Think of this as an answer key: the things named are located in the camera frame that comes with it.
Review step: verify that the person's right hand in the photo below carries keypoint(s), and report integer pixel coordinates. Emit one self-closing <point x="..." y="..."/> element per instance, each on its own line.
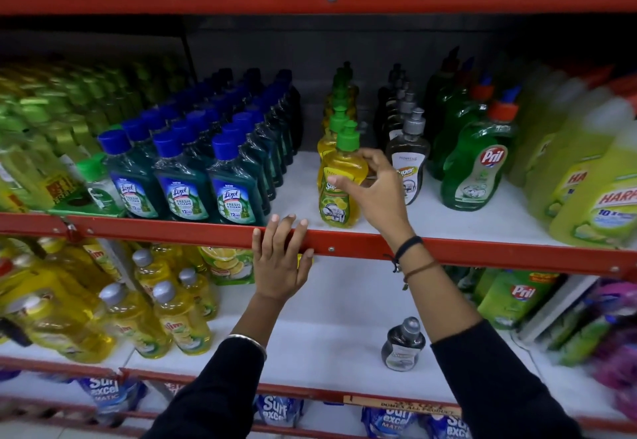
<point x="385" y="204"/>

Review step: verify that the person's left hand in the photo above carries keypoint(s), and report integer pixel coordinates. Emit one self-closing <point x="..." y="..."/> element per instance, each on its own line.
<point x="278" y="274"/>

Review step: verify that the person's left middle finger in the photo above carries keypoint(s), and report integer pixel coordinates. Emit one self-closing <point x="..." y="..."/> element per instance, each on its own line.
<point x="287" y="234"/>

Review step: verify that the person's left little finger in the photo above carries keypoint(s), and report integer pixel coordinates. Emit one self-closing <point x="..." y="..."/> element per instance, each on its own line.
<point x="257" y="247"/>

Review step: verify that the person's left thumb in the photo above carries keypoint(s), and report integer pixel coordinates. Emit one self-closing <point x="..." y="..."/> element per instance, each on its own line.
<point x="307" y="264"/>

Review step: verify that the person's right thumb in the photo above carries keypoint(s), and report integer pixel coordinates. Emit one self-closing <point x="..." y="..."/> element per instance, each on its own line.
<point x="346" y="188"/>

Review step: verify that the yellow dish soap bottle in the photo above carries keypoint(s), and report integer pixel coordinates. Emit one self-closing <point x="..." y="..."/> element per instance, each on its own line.
<point x="341" y="162"/>

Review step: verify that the person's left forearm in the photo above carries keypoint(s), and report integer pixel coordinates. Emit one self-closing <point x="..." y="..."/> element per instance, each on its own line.
<point x="219" y="394"/>

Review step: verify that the person's right forearm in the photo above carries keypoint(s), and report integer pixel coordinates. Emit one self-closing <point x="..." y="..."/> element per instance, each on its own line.
<point x="487" y="379"/>

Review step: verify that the lemon print green pouch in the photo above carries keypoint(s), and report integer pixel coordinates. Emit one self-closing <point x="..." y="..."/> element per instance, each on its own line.
<point x="226" y="264"/>

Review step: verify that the row of dark pump bottles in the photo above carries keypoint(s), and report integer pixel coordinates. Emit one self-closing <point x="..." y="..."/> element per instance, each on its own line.
<point x="408" y="165"/>

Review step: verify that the white shelf board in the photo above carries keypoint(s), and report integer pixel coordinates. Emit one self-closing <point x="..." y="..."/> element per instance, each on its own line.
<point x="448" y="224"/>
<point x="338" y="334"/>

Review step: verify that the row of green-capped yellow bottles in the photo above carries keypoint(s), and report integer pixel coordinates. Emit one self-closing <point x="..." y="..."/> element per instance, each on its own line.
<point x="340" y="97"/>

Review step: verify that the rows of blue-capped cleaner bottles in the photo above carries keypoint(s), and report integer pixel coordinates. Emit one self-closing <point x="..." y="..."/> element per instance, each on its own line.
<point x="181" y="195"/>

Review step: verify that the silver bangle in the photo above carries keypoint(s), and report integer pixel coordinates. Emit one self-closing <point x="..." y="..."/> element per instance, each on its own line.
<point x="249" y="339"/>

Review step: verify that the group of grey-capped yellow bottles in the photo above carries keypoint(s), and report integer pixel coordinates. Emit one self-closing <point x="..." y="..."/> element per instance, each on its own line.
<point x="179" y="319"/>

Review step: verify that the small dark grey-capped bottle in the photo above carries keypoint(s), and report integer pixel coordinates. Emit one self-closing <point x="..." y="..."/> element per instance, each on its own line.
<point x="400" y="349"/>

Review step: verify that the row of green dishwash bottles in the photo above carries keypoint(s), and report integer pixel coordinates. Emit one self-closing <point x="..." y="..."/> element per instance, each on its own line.
<point x="473" y="170"/>

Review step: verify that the blue detergent pouch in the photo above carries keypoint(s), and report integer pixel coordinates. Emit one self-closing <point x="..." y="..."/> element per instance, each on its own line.
<point x="107" y="394"/>
<point x="448" y="427"/>
<point x="278" y="411"/>
<point x="390" y="423"/>

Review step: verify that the orange shelf label strip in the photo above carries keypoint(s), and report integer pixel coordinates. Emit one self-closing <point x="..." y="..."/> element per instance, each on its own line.
<point x="398" y="406"/>

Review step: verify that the green refill pouch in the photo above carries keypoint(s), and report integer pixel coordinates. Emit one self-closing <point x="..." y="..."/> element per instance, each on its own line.
<point x="512" y="299"/>

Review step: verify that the rows of lime green bottles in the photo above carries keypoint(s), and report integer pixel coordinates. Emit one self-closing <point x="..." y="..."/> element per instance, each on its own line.
<point x="59" y="105"/>

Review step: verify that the yellow bottle with red label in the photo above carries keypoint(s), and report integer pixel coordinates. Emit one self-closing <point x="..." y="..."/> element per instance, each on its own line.
<point x="25" y="175"/>

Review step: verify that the white shelf divider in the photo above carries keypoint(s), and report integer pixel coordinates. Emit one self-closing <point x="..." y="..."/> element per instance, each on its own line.
<point x="557" y="309"/>

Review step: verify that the row of lime cleaner bottles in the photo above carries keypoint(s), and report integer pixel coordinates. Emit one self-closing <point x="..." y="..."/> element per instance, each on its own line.
<point x="597" y="195"/>

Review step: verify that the green plastic pouch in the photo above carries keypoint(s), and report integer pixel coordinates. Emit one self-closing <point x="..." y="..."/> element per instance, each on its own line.
<point x="582" y="331"/>

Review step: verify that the purple plastic pouches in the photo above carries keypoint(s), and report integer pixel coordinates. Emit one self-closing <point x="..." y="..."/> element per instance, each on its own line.
<point x="617" y="364"/>

